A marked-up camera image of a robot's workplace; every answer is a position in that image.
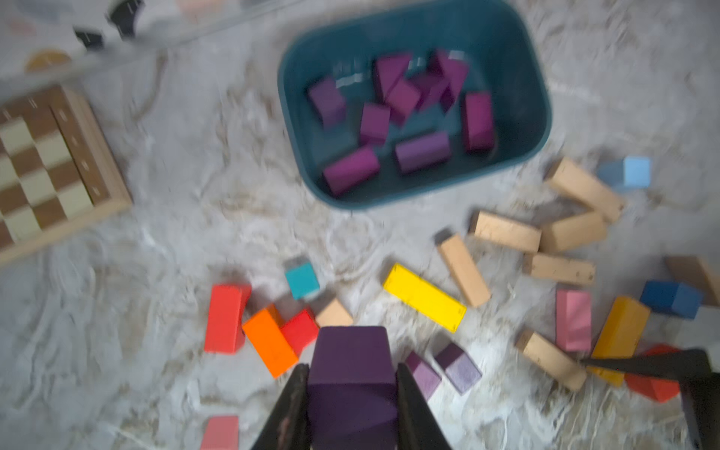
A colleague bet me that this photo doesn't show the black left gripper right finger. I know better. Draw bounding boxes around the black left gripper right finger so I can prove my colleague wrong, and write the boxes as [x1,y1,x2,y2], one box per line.
[396,363,451,450]

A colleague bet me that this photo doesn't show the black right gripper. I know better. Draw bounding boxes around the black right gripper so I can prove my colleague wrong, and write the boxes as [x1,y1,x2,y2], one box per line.
[580,349,720,450]

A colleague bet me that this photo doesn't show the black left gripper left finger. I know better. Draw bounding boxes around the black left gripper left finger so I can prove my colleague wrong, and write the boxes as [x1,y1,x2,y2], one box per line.
[251,364,311,450]

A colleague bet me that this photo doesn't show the purple cube block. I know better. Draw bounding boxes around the purple cube block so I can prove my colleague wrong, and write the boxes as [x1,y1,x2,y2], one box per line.
[359,102,391,146]
[404,351,442,401]
[307,326,398,449]
[384,78,421,128]
[434,342,483,395]

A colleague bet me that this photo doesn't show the dark purple triangular block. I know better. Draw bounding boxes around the dark purple triangular block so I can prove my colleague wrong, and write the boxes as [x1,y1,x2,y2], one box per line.
[307,76,347,129]

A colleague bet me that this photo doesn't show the purple triangular prism block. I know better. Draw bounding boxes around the purple triangular prism block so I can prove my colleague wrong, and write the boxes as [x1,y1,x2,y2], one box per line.
[372,52,413,102]

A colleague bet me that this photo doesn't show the purple rectangular block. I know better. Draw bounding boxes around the purple rectangular block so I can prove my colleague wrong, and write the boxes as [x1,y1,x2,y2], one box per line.
[322,145,381,196]
[462,92,495,152]

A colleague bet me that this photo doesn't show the teal plastic storage bin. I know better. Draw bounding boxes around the teal plastic storage bin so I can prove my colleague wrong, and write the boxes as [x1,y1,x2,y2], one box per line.
[277,1,552,210]

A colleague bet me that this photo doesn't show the red wedge block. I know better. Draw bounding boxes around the red wedge block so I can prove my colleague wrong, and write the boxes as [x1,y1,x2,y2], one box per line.
[624,344,681,403]

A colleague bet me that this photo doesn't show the pink wedge block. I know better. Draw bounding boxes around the pink wedge block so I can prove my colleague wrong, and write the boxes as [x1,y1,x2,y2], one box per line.
[200,415,239,450]

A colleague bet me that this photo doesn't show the yellow orange long block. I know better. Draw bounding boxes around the yellow orange long block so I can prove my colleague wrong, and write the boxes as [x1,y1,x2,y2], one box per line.
[592,296,651,358]

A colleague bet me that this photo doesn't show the natural wood plank block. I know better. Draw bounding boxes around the natural wood plank block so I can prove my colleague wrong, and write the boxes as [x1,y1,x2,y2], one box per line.
[664,256,719,308]

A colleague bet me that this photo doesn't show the red cube block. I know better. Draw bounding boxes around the red cube block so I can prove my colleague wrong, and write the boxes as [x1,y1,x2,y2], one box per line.
[280,309,320,356]

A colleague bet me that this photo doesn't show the orange rectangular block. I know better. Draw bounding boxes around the orange rectangular block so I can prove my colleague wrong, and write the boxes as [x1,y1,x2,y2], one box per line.
[242,304,299,379]

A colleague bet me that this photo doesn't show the red arch block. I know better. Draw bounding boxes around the red arch block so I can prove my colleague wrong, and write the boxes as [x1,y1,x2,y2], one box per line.
[204,284,252,354]

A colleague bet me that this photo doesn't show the natural wood small cube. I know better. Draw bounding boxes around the natural wood small cube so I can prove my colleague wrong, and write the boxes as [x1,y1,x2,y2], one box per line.
[315,299,354,327]

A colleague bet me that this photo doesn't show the pink rectangular block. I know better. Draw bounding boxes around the pink rectangular block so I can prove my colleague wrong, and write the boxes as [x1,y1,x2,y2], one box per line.
[556,289,592,353]

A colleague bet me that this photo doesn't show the natural wood long plank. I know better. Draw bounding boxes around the natural wood long plank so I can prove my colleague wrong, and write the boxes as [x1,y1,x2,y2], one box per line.
[515,328,588,392]

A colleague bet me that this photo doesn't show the teal small cube block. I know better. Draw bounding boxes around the teal small cube block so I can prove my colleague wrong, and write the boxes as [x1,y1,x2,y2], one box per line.
[285,262,320,300]

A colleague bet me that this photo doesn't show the natural wood flat block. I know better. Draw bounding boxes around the natural wood flat block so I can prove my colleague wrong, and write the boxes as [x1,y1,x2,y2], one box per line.
[522,253,596,286]

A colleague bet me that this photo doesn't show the natural wood long block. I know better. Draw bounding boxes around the natural wood long block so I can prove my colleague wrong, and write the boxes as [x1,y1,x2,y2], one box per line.
[438,234,491,308]

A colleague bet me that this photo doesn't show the light blue cube block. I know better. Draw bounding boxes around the light blue cube block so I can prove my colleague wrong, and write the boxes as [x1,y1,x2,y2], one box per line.
[596,157,652,193]

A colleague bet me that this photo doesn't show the natural wood thick block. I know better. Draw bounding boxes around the natural wood thick block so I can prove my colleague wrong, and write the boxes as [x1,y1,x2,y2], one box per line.
[470,212,542,253]

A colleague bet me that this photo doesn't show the wooden chessboard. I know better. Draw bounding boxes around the wooden chessboard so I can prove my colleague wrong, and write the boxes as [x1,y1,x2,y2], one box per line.
[1,85,132,264]

